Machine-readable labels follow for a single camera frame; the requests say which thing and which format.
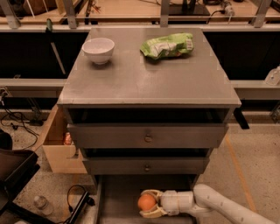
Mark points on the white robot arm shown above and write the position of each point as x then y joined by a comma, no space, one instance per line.
199,202

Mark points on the white ceramic bowl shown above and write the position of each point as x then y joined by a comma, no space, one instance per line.
99,50

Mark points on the green chip bag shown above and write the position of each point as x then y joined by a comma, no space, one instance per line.
173,45

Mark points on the grey top drawer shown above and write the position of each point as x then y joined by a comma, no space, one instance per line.
115,136

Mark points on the grey middle drawer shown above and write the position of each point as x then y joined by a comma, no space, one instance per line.
145,165

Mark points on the green handled tool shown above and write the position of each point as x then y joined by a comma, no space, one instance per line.
49,32

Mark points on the clear plastic bottle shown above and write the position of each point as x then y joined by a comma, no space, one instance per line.
43,205

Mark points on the grey bottom drawer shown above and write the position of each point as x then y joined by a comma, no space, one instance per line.
119,195

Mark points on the grey drawer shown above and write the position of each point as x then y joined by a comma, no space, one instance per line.
119,195
145,165
115,136

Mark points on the wooden open box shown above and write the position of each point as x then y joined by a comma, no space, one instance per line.
61,157

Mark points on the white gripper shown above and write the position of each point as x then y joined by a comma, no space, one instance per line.
170,201

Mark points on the orange fruit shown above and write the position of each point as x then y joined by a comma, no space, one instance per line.
146,202

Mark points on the grey drawer cabinet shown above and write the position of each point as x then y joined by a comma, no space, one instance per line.
134,89

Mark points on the red can in box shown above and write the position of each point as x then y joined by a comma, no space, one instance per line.
67,139

